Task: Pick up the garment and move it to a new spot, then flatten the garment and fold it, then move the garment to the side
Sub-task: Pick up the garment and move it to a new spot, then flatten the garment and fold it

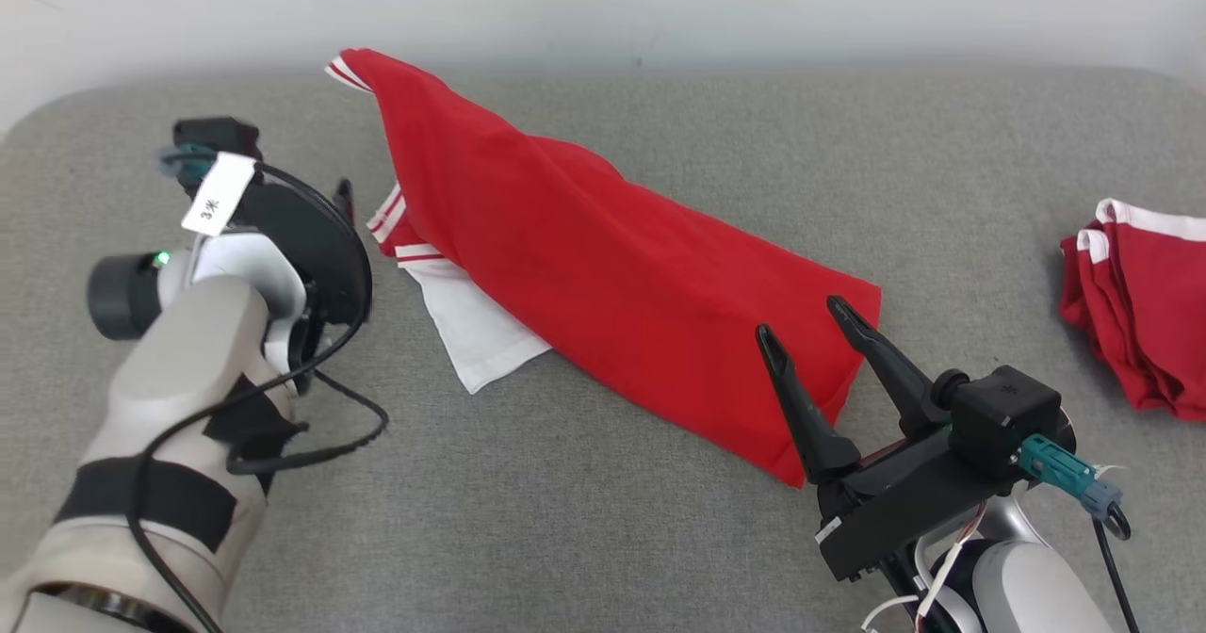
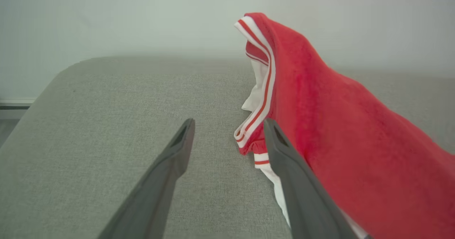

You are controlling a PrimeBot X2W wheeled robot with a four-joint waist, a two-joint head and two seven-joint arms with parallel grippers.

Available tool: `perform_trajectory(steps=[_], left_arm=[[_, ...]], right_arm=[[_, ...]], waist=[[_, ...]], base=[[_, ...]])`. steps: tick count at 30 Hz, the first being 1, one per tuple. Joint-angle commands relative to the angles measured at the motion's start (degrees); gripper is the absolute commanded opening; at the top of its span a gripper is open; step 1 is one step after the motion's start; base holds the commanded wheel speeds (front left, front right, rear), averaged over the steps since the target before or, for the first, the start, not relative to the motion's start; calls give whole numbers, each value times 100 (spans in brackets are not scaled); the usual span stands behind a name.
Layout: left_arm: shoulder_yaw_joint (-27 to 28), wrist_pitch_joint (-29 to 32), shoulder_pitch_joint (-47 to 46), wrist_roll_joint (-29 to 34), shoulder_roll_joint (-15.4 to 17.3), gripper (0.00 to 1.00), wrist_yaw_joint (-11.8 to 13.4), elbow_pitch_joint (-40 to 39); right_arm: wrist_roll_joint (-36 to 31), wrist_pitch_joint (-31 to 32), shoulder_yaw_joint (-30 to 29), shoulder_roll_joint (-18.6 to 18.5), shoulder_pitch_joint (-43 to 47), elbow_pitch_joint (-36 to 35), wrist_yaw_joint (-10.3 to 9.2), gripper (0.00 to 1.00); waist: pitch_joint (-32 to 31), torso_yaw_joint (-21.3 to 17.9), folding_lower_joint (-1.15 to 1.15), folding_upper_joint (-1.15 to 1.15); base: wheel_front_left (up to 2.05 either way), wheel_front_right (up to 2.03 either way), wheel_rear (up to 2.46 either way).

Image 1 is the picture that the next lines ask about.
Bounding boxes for teal right cable connector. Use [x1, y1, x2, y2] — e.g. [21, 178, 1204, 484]
[1018, 432, 1125, 522]

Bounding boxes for white paper cable label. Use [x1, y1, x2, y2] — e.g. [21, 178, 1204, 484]
[181, 152, 258, 237]

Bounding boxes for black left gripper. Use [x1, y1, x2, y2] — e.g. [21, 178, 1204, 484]
[229, 177, 374, 398]

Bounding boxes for teal left cable connector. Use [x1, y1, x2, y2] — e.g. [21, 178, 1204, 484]
[157, 143, 220, 184]

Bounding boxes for red white basketball jersey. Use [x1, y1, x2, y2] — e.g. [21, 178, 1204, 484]
[325, 48, 883, 489]

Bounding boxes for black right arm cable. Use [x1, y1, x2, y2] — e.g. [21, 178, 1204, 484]
[1091, 504, 1142, 633]

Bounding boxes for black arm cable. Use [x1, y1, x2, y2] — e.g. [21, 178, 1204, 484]
[1091, 504, 1142, 633]
[127, 162, 390, 633]

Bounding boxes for red white thin wire bundle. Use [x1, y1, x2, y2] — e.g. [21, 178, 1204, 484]
[862, 501, 990, 633]

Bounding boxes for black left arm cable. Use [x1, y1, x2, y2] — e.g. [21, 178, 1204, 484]
[127, 162, 390, 633]

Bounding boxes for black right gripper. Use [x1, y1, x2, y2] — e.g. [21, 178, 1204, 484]
[756, 296, 1010, 583]

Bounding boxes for teal cable connector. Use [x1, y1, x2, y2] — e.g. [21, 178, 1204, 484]
[1018, 432, 1125, 522]
[157, 143, 220, 184]

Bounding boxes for red white basketball shorts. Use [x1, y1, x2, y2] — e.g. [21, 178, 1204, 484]
[1059, 198, 1206, 423]

